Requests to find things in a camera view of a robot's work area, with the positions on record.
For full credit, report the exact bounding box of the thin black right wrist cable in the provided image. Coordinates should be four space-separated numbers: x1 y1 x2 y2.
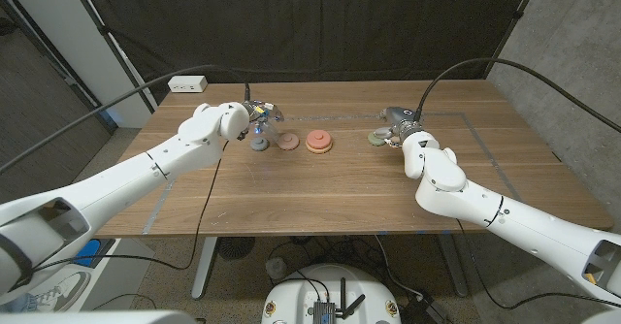
455 216 621 310

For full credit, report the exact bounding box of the grey table leg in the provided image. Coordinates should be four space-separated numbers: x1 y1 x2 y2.
436 234 470 299

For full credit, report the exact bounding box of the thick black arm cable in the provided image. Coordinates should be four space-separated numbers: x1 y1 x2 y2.
412 57 621 134
0 64 252 175

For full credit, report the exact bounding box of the grey round floor object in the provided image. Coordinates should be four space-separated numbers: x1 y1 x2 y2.
265 257 288 280

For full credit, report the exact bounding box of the pink toy ring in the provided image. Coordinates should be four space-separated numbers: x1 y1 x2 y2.
277 132 301 151

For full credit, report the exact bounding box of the white sneaker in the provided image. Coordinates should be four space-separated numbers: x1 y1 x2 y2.
9 271 91 313

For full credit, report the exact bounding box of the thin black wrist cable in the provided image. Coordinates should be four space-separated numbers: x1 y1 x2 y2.
31 142 229 272
455 216 621 310

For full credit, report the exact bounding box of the black power adapter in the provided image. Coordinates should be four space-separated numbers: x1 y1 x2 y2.
400 294 447 324

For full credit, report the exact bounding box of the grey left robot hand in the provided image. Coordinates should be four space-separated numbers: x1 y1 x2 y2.
237 99 285 144

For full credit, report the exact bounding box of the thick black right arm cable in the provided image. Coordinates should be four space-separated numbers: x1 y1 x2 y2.
412 57 621 134

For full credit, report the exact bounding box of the grey antenna radio box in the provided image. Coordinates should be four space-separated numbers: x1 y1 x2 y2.
310 277 368 324

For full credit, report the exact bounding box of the small black floor fan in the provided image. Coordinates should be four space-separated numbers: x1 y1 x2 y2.
216 236 257 261

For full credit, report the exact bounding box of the coral red toy ring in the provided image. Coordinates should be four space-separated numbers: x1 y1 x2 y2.
305 129 334 150

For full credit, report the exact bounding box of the white floor platform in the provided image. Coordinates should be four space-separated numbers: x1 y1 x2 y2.
0 239 156 313

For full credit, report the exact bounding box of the black backdrop curtain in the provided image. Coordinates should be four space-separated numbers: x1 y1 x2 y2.
75 0 539 103

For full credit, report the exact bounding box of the thin black left wrist cable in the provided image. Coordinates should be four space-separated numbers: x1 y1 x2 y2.
31 142 229 272

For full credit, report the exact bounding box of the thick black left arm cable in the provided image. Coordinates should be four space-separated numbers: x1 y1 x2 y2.
0 64 252 175

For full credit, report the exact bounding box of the white robot torso base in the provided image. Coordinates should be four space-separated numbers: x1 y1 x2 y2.
261 264 403 324

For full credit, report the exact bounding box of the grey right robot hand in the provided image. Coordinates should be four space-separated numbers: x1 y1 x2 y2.
372 106 426 148

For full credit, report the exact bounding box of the blue foot pedal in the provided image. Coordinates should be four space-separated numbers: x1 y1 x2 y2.
75 239 115 268

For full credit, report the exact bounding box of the white table leg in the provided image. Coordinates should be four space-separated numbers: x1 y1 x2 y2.
191 236 219 300

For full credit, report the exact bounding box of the white power strip box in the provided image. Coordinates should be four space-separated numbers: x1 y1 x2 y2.
167 75 209 94

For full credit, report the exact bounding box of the black backdrop stand pole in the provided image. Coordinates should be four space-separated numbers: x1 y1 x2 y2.
482 0 544 81
65 0 159 112

